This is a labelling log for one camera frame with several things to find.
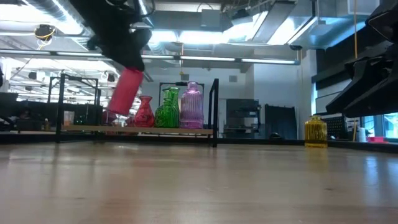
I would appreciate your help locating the small yellow textured glass vase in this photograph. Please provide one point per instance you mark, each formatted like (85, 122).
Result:
(316, 130)

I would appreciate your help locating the red tray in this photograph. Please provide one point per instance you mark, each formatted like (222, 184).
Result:
(377, 139)

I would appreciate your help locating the small green glass vase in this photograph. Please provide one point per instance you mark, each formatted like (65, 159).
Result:
(166, 116)

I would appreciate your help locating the black pegboard rack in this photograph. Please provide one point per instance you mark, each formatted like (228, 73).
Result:
(339, 129)

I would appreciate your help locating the white roll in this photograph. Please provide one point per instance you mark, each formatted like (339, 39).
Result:
(361, 134)

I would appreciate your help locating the black computer mouse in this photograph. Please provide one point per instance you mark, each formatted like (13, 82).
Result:
(275, 136)

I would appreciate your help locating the window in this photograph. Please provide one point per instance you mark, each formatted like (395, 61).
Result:
(390, 126)

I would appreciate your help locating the yellow vertical pole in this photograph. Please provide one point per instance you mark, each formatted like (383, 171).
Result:
(356, 31)

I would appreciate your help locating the hanging grey box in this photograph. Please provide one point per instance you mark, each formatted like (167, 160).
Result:
(185, 77)

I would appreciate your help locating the black metal wood shelf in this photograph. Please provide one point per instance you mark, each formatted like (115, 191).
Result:
(140, 130)

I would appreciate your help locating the long light bar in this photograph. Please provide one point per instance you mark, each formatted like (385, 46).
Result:
(217, 58)

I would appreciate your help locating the large red bulbous glass vase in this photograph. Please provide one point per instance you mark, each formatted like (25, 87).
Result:
(144, 115)

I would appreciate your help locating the black yellow ceiling reel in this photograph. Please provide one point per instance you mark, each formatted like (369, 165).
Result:
(44, 32)

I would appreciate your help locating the person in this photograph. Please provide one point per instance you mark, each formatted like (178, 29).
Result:
(25, 114)

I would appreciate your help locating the red ribbed glass vase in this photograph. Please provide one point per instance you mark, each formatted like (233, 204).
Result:
(126, 93)

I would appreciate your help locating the black metal rack shelf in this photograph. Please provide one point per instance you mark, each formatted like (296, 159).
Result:
(87, 113)

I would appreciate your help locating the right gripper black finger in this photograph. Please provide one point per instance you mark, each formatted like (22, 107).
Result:
(367, 71)
(379, 99)

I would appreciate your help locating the orange white box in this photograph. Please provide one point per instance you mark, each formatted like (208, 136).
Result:
(69, 117)

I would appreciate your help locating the purple ribbed glass vase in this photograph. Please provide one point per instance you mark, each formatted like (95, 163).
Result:
(191, 109)

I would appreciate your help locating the grey wall vent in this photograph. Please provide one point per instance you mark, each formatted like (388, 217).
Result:
(233, 78)

